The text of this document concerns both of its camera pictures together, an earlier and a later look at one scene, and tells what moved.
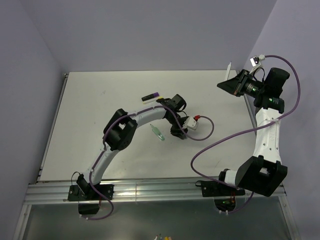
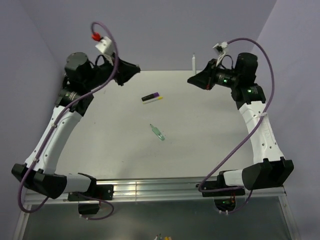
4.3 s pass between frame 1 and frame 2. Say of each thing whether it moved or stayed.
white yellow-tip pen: stayed
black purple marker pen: stayed
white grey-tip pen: moved
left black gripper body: moved
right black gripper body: moved
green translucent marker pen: stayed
